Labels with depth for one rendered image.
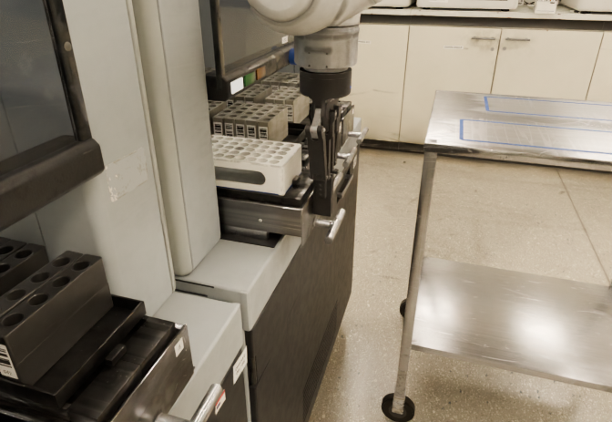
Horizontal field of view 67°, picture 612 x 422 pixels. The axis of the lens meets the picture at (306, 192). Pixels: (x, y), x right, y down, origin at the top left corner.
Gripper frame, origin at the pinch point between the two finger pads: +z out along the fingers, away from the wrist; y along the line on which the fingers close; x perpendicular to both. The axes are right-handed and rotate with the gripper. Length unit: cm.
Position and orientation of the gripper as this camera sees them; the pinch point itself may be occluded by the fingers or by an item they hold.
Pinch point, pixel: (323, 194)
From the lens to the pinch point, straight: 74.4
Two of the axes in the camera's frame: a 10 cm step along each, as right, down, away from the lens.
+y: -2.9, 4.2, -8.6
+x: 9.6, 1.3, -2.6
